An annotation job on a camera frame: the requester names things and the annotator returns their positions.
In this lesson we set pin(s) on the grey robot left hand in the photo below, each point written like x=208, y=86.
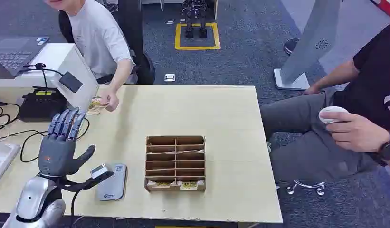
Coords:
x=56, y=154

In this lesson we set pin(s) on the person's hand holding cards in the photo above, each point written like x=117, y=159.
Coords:
x=111, y=99

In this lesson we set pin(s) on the person's hand holding white object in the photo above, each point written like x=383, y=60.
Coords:
x=355, y=130

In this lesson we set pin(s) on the white round object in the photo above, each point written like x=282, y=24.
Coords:
x=331, y=110

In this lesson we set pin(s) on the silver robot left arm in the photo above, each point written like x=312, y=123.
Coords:
x=34, y=198

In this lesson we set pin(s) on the black wristwatch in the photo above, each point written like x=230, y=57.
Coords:
x=388, y=151

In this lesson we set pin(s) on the white box stand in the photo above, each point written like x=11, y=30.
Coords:
x=75, y=75

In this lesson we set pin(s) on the black square adapter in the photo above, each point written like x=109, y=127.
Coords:
x=70, y=81

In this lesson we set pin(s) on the person in black shirt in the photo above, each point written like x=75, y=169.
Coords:
x=308, y=141

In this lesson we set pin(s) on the black device with yellow label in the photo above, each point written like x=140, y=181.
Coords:
x=40, y=105

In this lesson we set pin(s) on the white device with buttons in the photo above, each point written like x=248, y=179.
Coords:
x=1, y=160

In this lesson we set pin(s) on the silver floor socket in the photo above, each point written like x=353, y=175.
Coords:
x=170, y=77

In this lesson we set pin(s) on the person in pale shirt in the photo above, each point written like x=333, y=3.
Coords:
x=97, y=37

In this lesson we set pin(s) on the black office chair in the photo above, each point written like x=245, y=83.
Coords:
x=135, y=37

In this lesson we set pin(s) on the grey card reader device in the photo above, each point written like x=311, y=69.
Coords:
x=114, y=185

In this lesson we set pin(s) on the chair base with casters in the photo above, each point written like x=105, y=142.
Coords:
x=308, y=185

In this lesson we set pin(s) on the wooden card box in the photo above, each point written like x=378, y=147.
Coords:
x=176, y=163

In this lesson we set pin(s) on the yellow printed card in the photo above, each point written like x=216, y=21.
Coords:
x=189, y=186
x=157, y=185

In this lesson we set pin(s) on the grey pillar stand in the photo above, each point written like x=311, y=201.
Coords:
x=311, y=41

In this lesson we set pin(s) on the dark shoe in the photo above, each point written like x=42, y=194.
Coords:
x=290, y=45

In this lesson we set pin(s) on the grey laptop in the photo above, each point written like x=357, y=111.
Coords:
x=12, y=53

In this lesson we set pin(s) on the black robot legs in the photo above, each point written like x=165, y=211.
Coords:
x=194, y=19

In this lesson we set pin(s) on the red white barrier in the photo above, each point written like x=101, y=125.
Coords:
x=386, y=7

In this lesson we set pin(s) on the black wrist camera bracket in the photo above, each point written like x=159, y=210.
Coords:
x=78, y=185

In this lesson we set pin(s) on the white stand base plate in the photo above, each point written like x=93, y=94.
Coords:
x=295, y=85

